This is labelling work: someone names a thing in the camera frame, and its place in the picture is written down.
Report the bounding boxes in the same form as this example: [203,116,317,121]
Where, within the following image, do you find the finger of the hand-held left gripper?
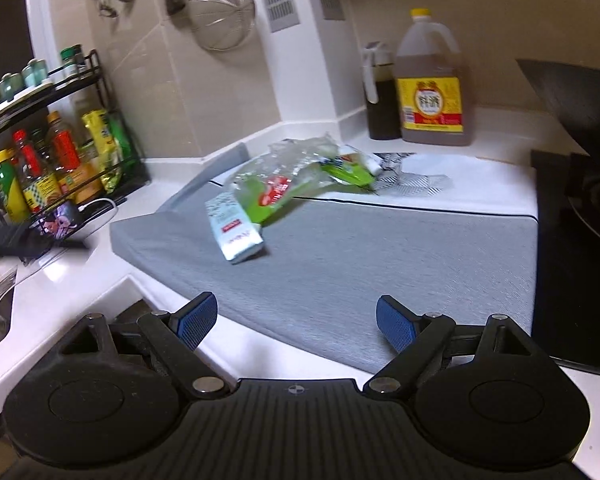
[0,223,92,259]

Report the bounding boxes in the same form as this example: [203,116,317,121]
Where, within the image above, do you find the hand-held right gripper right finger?
[362,295,552,400]

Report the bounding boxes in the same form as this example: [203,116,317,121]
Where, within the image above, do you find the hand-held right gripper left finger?
[60,291,227,402]

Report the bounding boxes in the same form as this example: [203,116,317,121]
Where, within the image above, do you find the small white teal carton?
[204,190,266,265]

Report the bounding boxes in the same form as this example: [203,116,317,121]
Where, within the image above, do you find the clear plastic bag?
[231,132,342,224]

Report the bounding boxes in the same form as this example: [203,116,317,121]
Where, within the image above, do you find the black smartphone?
[32,200,81,242]

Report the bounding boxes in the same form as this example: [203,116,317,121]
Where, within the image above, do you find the yellow-capped green bottle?
[0,148,31,224]

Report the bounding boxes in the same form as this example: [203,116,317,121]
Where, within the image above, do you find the grey counter mat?
[110,141,539,374]

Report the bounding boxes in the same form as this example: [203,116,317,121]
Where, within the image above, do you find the red-capped seasoning bottle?
[12,129,61,214]

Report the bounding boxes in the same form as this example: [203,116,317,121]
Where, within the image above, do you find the orange-capped oil bottle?
[46,111,104,197]

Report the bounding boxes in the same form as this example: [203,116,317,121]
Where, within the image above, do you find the yellow green snack bags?
[81,108,137,194]

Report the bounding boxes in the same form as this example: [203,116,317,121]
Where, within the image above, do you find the white cup tray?
[0,79,58,121]

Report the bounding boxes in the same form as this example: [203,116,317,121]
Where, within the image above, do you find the green ceramic cup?
[22,58,49,89]
[0,72,24,102]

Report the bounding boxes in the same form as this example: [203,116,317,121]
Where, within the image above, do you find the black gas stove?
[530,149,600,377]

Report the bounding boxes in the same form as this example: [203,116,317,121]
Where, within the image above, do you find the green-capped spice jar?
[60,44,87,79]

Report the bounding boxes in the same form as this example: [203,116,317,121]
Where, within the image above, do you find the dark sauce bottle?
[362,41,402,141]

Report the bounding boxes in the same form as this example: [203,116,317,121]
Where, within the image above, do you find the large amber liquid jug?
[394,8,474,147]

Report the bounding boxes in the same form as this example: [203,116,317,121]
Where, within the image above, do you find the black wok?
[515,58,600,132]

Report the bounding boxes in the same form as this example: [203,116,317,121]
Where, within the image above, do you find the metal mesh strainer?
[187,0,257,52]

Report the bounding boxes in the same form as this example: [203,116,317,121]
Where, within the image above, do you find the white charging cable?
[76,197,119,228]

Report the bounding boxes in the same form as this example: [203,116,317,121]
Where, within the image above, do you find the black wire rack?
[0,49,152,262]

